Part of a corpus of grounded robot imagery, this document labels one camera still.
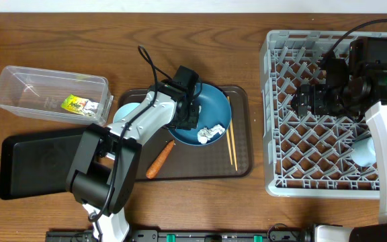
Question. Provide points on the grey dishwasher rack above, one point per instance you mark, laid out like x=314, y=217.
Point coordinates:
x=308, y=156

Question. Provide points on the wooden chopstick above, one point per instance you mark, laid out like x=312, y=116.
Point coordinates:
x=234, y=153
x=229, y=145

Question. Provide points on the white tissue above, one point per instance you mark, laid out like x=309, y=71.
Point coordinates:
x=205, y=135

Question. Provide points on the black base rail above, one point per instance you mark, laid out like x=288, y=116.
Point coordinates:
x=178, y=236

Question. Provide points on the clear plastic bin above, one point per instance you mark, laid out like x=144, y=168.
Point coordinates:
x=40, y=93

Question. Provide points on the light blue bowl with rice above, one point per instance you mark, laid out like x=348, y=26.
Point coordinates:
x=124, y=111

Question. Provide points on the black bin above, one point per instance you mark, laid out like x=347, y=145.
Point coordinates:
x=37, y=163

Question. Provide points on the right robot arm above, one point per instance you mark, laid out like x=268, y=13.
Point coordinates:
x=357, y=87

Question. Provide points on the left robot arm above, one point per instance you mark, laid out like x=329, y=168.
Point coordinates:
x=103, y=171

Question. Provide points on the dark brown serving tray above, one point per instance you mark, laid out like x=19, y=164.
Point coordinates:
x=205, y=162

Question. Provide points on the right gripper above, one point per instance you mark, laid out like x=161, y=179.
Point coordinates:
x=318, y=91

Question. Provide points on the green snack wrapper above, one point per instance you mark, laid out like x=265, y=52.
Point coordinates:
x=79, y=105

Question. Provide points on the dark blue plate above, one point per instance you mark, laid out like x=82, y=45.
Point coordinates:
x=215, y=109

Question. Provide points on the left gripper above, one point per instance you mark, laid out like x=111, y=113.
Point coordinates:
x=193, y=124

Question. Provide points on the small light blue cup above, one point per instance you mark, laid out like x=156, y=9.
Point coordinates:
x=364, y=153

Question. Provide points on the orange carrot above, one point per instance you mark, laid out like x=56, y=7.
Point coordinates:
x=160, y=160

